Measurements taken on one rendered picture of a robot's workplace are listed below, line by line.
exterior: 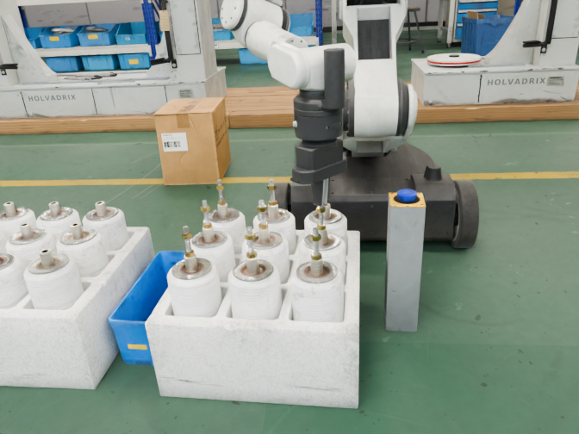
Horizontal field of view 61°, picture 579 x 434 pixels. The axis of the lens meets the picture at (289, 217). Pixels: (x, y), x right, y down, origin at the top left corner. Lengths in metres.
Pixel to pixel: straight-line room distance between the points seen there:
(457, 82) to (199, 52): 1.47
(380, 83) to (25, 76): 2.74
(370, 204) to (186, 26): 1.92
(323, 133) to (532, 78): 2.27
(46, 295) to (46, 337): 0.08
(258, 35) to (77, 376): 0.77
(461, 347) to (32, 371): 0.90
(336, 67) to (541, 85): 2.32
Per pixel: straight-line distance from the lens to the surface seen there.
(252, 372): 0.95
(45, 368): 1.14
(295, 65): 0.83
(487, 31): 5.34
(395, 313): 1.14
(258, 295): 0.88
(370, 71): 1.26
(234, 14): 1.04
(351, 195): 1.38
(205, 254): 1.00
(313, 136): 0.87
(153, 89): 3.07
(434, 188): 1.41
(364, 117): 1.21
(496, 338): 1.19
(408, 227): 1.03
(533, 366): 1.15
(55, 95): 3.34
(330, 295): 0.87
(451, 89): 2.94
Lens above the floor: 0.72
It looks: 25 degrees down
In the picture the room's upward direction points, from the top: 3 degrees counter-clockwise
